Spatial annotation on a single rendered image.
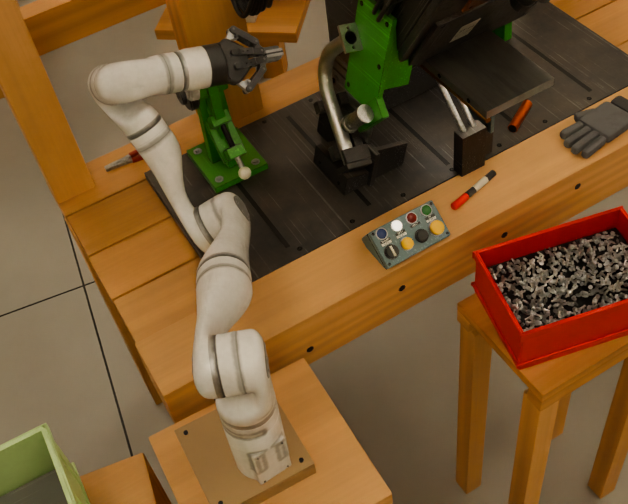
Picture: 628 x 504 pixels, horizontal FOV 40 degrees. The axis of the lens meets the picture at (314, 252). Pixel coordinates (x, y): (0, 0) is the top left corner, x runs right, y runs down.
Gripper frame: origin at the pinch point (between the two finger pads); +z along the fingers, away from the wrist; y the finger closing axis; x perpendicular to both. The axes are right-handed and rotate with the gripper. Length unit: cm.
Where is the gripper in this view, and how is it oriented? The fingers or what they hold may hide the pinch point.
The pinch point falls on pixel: (272, 54)
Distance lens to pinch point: 165.8
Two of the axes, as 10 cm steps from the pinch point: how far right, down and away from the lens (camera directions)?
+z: 8.6, -2.6, 4.3
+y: -2.7, -9.6, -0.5
